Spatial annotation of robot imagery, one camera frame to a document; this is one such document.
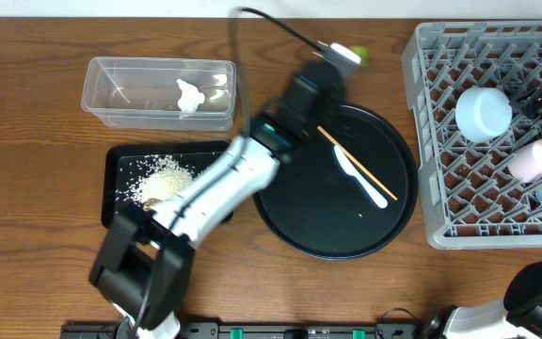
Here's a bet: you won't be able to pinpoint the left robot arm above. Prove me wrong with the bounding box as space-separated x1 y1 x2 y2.
89 59 355 338

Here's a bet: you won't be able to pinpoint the clear plastic bin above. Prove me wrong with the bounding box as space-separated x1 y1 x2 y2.
81 56 236 131

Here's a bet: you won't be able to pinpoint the white plastic spoon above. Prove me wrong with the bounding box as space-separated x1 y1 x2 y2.
333 145 388 209

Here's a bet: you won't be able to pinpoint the round black serving tray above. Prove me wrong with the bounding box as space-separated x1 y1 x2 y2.
253 105 418 260

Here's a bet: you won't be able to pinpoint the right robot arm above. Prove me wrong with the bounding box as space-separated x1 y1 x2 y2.
419 64 542 338

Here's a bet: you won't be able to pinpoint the black rectangular tray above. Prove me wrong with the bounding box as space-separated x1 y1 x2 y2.
101 140 229 228

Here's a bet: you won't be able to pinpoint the yellow snack wrapper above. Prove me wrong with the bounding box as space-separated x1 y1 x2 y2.
350 45 369 64

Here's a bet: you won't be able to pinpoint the rice grains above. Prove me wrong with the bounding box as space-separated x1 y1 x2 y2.
112 153 219 210

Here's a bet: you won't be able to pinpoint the grey dishwasher rack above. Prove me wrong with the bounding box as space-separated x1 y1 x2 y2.
402 21 542 250

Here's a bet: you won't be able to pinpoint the pink cup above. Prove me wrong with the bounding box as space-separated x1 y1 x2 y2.
507 139 542 184

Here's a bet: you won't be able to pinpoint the brown food scrap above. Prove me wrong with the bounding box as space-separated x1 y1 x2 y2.
143 198 160 211

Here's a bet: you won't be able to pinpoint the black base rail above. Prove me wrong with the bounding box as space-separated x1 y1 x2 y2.
59 321 417 339

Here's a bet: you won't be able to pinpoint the wooden chopstick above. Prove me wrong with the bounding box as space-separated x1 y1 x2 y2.
317 125 398 201

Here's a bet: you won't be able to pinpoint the light blue bowl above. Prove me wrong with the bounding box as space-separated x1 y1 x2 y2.
455 87 513 143

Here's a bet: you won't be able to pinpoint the white napkin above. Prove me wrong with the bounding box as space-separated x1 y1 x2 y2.
176 79 205 112

